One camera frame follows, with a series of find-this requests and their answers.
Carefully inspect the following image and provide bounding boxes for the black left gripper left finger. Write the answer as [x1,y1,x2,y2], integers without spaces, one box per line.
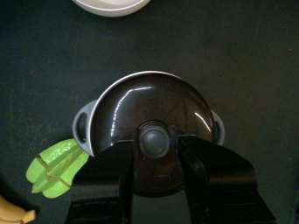
[62,139,136,224]

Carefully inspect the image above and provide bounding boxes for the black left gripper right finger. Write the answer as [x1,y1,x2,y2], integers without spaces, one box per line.
[169,125,276,224]

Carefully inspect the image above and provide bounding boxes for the black pot lid grey knob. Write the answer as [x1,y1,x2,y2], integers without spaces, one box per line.
[88,70,215,198]

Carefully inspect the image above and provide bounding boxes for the light green toy vegetable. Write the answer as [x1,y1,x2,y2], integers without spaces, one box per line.
[24,138,90,200]

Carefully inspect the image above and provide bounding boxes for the yellow toy banana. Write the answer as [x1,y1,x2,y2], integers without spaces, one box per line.
[0,194,37,224]

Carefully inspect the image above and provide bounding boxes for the white bowl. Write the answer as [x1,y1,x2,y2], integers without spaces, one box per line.
[70,0,152,18]

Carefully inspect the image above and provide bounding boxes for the grey pot with handles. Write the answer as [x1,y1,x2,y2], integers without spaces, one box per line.
[70,99,227,158]

